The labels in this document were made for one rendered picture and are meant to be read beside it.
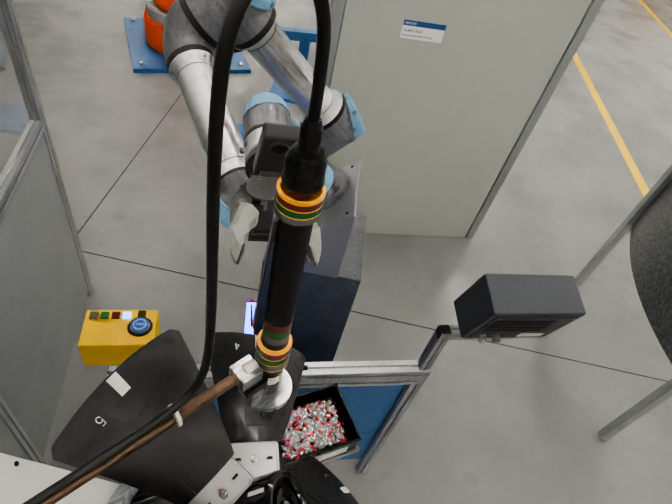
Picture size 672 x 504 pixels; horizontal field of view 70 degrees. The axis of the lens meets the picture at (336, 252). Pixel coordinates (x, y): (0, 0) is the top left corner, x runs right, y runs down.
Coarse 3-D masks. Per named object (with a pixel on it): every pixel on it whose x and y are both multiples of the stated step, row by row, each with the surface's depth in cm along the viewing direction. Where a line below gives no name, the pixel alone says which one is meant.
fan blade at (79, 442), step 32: (160, 352) 72; (128, 384) 68; (160, 384) 71; (128, 416) 68; (192, 416) 73; (64, 448) 62; (96, 448) 65; (160, 448) 70; (192, 448) 73; (224, 448) 75; (128, 480) 68; (160, 480) 70; (192, 480) 73
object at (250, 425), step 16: (224, 336) 100; (240, 336) 102; (224, 352) 98; (224, 368) 96; (288, 368) 102; (224, 400) 92; (240, 400) 93; (224, 416) 90; (240, 416) 91; (256, 416) 91; (272, 416) 92; (288, 416) 94; (240, 432) 89; (256, 432) 90; (272, 432) 90
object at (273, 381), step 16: (304, 128) 37; (320, 128) 37; (304, 144) 38; (320, 144) 38; (288, 160) 39; (304, 160) 38; (320, 160) 39; (288, 176) 39; (304, 176) 39; (320, 176) 39; (304, 192) 40; (272, 384) 64
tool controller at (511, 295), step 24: (480, 288) 122; (504, 288) 120; (528, 288) 121; (552, 288) 123; (576, 288) 124; (456, 312) 134; (480, 312) 122; (504, 312) 116; (528, 312) 118; (552, 312) 119; (576, 312) 121; (480, 336) 129; (504, 336) 132; (528, 336) 134
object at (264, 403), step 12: (240, 360) 59; (240, 372) 58; (252, 372) 58; (240, 384) 58; (252, 384) 59; (264, 384) 60; (288, 384) 68; (252, 396) 62; (264, 396) 66; (276, 396) 66; (288, 396) 66; (264, 408) 65; (276, 408) 65
